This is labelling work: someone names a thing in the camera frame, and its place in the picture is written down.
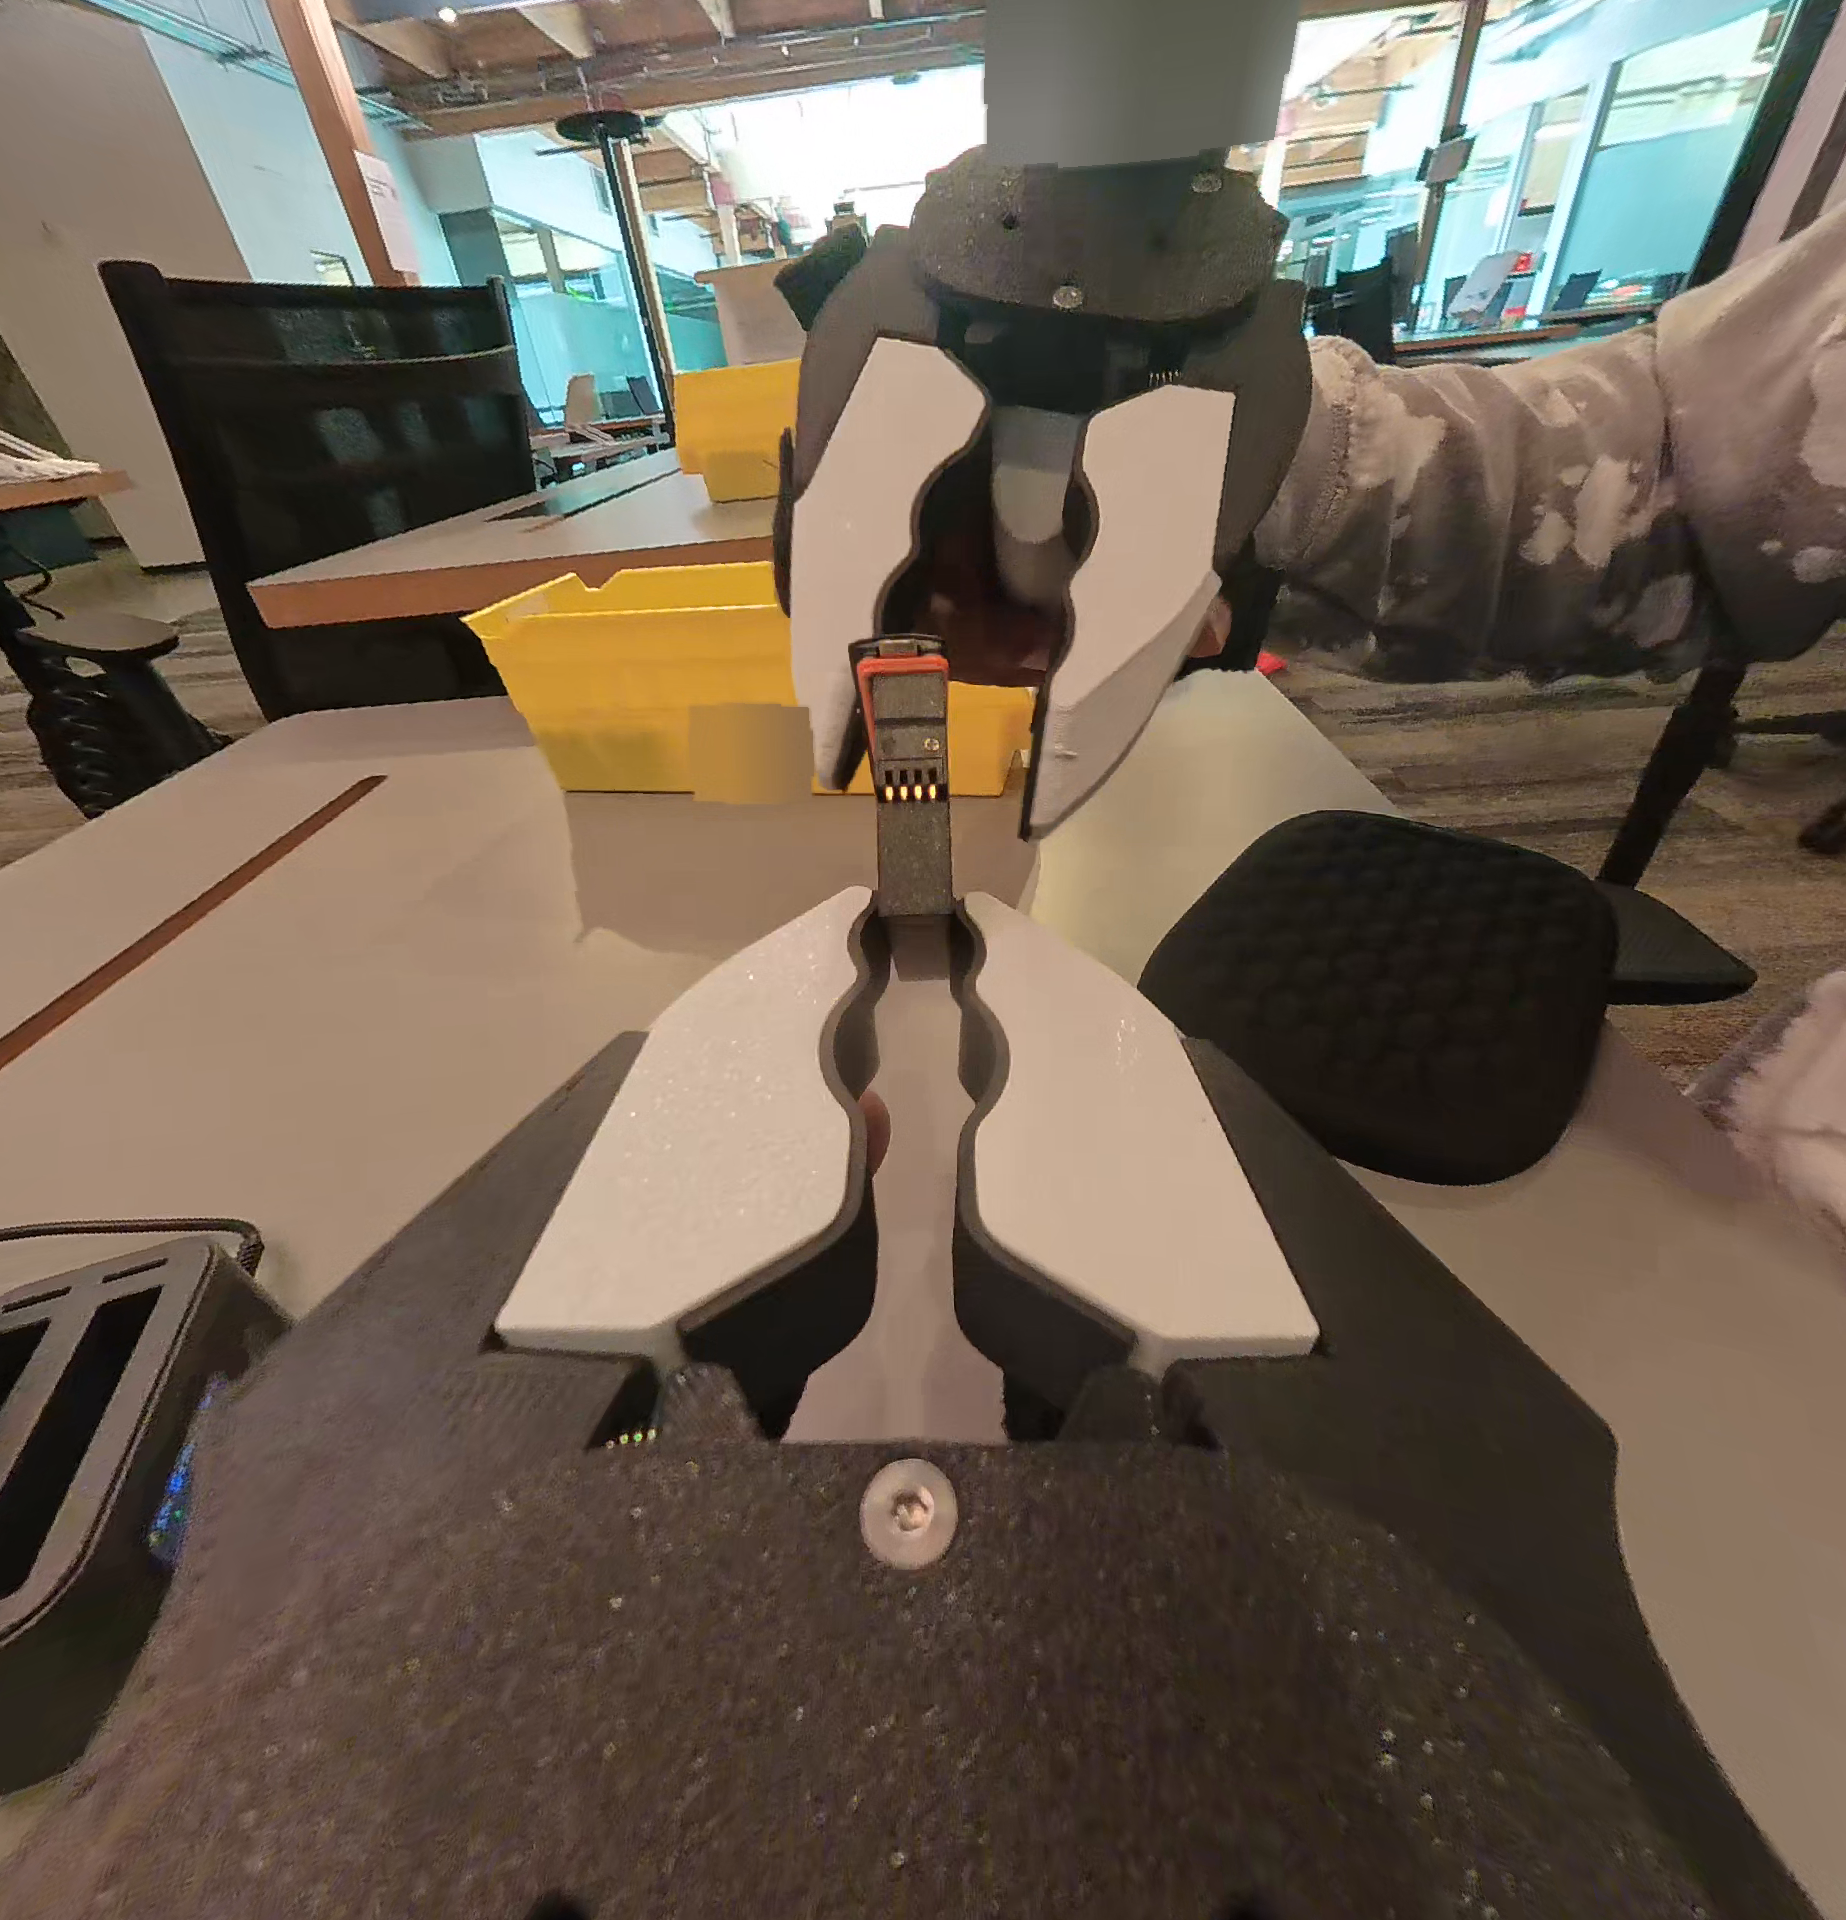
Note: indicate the person's right forearm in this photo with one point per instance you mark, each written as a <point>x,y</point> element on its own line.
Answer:
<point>1539,494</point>

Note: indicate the black pole stand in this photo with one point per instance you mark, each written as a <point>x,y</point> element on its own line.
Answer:
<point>610,254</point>

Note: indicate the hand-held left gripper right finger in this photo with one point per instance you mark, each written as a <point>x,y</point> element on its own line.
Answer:
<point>1132,1184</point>

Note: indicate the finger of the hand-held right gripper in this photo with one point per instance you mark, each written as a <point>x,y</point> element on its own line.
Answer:
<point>863,465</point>
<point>1162,524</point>

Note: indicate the person's right hand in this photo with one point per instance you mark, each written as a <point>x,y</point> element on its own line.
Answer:
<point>968,614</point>

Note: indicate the black battery orange rim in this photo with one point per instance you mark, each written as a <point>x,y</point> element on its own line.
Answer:
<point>910,863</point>

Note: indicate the black battery charging case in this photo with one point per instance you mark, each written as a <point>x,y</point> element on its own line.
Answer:
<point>211,1351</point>

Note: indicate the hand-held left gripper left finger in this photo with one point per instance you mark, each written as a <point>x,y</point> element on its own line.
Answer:
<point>682,1184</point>

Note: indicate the yellow plastic bin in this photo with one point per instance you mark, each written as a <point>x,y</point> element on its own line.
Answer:
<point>728,435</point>
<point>638,674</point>

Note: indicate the black metal chair leg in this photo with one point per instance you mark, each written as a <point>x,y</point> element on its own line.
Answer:
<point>1672,781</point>

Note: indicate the wooden edged table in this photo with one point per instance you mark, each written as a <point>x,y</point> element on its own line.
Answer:
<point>563,524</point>

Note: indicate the black office chair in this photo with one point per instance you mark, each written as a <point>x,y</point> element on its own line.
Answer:
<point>323,420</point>
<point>99,705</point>

